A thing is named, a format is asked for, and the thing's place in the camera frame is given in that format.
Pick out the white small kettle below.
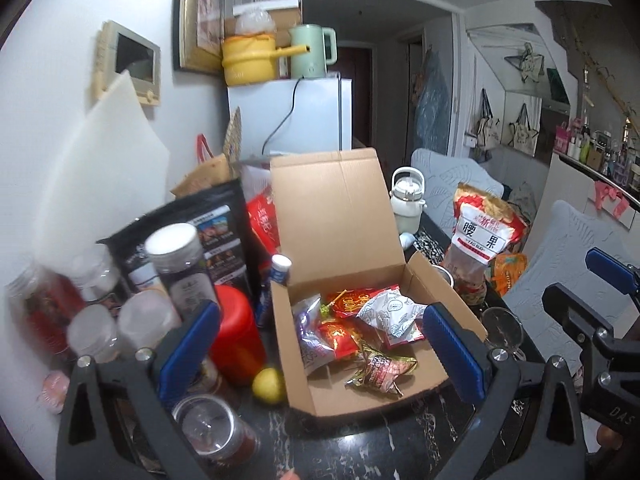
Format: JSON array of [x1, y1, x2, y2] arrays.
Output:
[[390, 167, 425, 234]]

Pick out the wall intercom panel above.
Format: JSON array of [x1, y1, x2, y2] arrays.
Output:
[[92, 21, 160, 106]]

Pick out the purple silver snack packet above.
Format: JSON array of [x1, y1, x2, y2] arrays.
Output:
[[292, 295, 335, 376]]

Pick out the clear glass cup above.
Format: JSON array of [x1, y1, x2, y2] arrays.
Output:
[[480, 307, 524, 356]]

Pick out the light blue chair cover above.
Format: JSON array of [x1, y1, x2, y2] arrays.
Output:
[[503, 200, 639, 373]]

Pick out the framed picture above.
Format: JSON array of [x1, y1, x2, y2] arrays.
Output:
[[171, 0, 226, 76]]

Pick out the red yellow snack packet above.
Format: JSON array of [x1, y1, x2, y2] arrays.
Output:
[[326, 285, 399, 318]]

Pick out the silver white snack pouch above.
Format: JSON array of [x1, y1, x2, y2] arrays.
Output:
[[356, 288, 426, 349]]

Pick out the open cardboard box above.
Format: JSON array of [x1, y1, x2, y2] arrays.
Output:
[[270, 148, 487, 417]]

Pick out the red candy packet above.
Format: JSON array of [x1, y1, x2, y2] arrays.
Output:
[[319, 320, 362, 360]]

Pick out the white lid labelled bottle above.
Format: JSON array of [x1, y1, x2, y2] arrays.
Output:
[[144, 223, 218, 318]]

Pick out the tall jar brown contents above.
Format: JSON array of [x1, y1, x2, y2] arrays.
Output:
[[66, 304, 122, 363]]

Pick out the yellow-green pear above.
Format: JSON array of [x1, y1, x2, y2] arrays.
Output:
[[252, 367, 286, 405]]

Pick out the light green electric kettle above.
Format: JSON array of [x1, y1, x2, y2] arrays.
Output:
[[288, 24, 337, 79]]

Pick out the red cylindrical canister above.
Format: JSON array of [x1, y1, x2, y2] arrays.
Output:
[[208, 285, 267, 387]]

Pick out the black printed pouch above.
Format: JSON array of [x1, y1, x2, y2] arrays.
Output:
[[100, 179, 262, 302]]

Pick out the yellow pot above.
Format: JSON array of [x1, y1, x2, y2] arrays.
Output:
[[221, 34, 310, 87]]

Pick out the dark green gold snack packet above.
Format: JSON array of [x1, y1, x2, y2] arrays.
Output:
[[345, 344, 418, 399]]

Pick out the white mini fridge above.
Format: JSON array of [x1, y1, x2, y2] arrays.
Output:
[[228, 78, 352, 159]]

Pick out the red gift bag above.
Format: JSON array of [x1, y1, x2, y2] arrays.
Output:
[[246, 185, 280, 255]]

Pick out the tall jar red label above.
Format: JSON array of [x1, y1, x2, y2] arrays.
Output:
[[4, 255, 99, 361]]

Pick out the large cashew nut bag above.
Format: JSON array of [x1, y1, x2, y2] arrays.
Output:
[[442, 182, 528, 307]]

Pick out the tall jar dark contents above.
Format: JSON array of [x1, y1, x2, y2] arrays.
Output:
[[117, 289, 182, 352]]

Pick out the blue white tube bottle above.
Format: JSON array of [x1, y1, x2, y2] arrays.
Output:
[[255, 254, 292, 328]]

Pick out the white foam board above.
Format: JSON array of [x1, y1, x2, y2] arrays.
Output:
[[35, 73, 169, 271]]

